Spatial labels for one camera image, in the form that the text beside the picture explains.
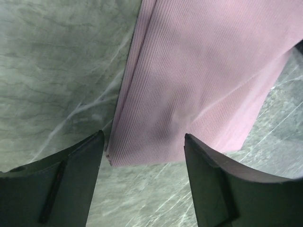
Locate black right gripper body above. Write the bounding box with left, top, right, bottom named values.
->
left=294, top=40, right=303, bottom=55

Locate pink tank top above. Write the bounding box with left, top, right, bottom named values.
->
left=106, top=0, right=303, bottom=167

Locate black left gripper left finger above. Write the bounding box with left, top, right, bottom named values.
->
left=0, top=131, right=104, bottom=227

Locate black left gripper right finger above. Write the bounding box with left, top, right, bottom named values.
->
left=184, top=134, right=303, bottom=227

